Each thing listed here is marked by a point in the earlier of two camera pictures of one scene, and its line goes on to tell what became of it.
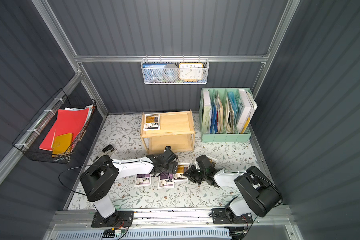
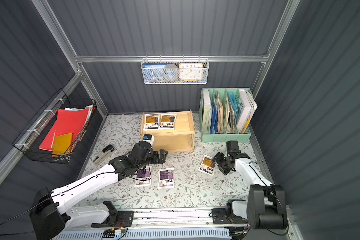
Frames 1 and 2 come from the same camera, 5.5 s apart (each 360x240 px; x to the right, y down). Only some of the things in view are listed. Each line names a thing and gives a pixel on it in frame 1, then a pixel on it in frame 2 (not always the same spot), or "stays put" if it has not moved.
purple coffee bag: [141, 179] stays put
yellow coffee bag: [152, 122] stays put
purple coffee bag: [166, 181] stays put
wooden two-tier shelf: [177, 131] stays put
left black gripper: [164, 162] → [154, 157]
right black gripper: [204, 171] → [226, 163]
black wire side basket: [54, 134] stays put
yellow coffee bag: [181, 169] → [168, 121]
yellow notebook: [62, 143] stays put
